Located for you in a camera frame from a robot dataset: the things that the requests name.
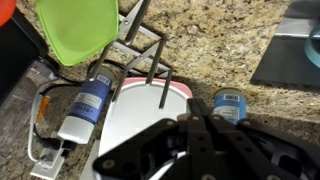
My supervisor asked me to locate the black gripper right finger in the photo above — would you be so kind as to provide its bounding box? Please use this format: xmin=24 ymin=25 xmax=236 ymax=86
xmin=199 ymin=98 xmax=320 ymax=180

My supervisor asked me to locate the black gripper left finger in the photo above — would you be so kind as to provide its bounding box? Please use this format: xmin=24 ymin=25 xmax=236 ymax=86
xmin=93 ymin=98 xmax=214 ymax=180

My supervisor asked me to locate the soap bottle with blue label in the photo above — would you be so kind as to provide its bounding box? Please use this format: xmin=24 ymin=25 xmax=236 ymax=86
xmin=212 ymin=87 xmax=248 ymax=126

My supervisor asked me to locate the bottle with dark blue label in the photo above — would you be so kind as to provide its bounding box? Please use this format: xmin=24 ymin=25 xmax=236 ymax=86
xmin=57 ymin=66 xmax=116 ymax=145

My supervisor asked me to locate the steel dish rack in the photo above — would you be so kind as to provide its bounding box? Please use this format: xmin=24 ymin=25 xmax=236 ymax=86
xmin=88 ymin=0 xmax=174 ymax=110

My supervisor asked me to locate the stainless steel sink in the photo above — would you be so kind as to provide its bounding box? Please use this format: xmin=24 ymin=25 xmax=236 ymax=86
xmin=250 ymin=0 xmax=320 ymax=88

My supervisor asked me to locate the white cutting board pink rim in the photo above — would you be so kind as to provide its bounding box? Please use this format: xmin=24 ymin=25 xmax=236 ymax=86
xmin=79 ymin=77 xmax=194 ymax=180

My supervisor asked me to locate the teal watering can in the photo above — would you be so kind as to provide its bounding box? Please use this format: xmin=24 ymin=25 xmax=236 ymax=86
xmin=303 ymin=24 xmax=320 ymax=69

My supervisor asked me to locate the orange clear packet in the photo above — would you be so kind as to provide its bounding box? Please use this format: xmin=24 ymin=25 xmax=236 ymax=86
xmin=34 ymin=94 xmax=52 ymax=125

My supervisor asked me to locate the green plastic plate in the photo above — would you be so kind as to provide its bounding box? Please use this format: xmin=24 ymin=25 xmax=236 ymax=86
xmin=35 ymin=0 xmax=120 ymax=67

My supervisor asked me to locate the black countertop appliance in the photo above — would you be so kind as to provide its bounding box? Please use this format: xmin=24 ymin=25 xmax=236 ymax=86
xmin=0 ymin=8 xmax=61 ymax=108

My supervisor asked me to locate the red plastic lid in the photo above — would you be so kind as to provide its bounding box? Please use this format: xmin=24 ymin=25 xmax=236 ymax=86
xmin=0 ymin=0 xmax=18 ymax=28

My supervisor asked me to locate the white wall charger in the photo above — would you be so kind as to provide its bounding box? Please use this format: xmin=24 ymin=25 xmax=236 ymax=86
xmin=29 ymin=146 xmax=68 ymax=180

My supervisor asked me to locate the white charger cable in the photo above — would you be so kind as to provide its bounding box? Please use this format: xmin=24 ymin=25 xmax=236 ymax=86
xmin=27 ymin=83 xmax=84 ymax=164

